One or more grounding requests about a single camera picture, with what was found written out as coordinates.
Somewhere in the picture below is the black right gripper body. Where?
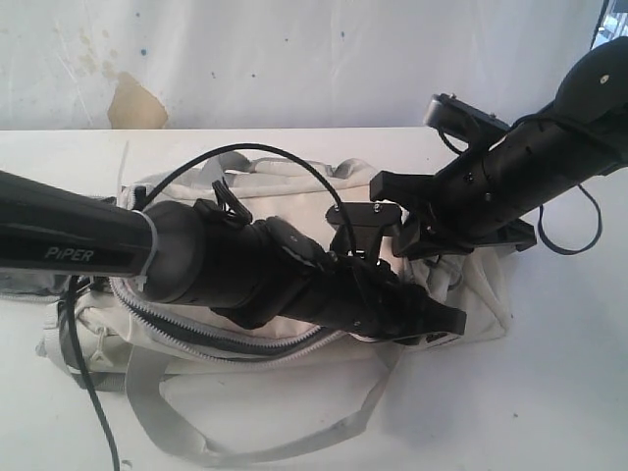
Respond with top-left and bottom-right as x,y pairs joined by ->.
370,171 -> 535,260

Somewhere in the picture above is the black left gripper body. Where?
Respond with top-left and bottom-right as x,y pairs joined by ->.
298,257 -> 431,340

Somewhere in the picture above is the white duffel bag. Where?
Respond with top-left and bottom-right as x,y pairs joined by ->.
1,143 -> 510,466

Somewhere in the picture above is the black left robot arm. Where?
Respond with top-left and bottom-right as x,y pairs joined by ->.
1,173 -> 466,340

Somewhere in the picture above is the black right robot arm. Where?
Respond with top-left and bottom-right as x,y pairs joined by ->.
370,36 -> 627,260

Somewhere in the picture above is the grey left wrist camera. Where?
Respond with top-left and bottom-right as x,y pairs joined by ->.
325,202 -> 402,265

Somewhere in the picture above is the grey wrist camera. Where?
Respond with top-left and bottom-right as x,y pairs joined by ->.
325,202 -> 402,265
424,93 -> 510,155

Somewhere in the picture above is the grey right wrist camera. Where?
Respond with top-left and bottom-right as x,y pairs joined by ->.
424,93 -> 510,155

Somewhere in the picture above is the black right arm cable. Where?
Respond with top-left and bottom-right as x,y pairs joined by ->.
537,183 -> 603,257

